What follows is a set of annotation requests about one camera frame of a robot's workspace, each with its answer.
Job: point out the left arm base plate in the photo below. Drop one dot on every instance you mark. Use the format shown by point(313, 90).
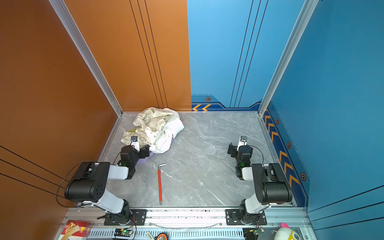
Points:
point(137, 218)

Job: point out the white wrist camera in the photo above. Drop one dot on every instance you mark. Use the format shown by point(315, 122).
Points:
point(135, 143)
point(242, 141)

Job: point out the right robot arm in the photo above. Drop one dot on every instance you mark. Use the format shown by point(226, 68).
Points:
point(271, 187)

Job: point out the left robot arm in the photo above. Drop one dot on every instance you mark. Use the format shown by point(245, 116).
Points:
point(88, 185)

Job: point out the orange black tape measure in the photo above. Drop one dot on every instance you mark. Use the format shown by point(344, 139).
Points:
point(162, 236)

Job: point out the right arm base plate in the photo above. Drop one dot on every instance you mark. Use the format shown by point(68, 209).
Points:
point(234, 217)

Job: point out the red box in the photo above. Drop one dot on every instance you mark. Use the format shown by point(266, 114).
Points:
point(76, 230)

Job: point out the white plush toy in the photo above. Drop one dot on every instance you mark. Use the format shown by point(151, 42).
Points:
point(286, 233)

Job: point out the red handled hex key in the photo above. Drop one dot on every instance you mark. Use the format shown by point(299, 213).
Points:
point(160, 183)

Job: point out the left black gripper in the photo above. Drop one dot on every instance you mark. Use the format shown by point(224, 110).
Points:
point(144, 151)

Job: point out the white cloth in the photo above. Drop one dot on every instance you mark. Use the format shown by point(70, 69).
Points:
point(161, 140)

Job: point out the purple cloth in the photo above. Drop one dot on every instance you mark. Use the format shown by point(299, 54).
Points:
point(142, 161)

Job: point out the small circuit board right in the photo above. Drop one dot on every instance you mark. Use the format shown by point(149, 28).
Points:
point(258, 230)

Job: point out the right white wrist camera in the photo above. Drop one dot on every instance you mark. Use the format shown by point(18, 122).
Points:
point(242, 141)

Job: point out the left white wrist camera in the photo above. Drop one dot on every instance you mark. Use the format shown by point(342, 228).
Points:
point(135, 143)

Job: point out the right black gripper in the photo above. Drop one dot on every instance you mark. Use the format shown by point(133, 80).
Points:
point(233, 150)

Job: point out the floral patterned cloth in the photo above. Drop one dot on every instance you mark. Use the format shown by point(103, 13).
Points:
point(147, 122)

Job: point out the green circuit board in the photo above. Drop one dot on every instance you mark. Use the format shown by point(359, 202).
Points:
point(123, 234)

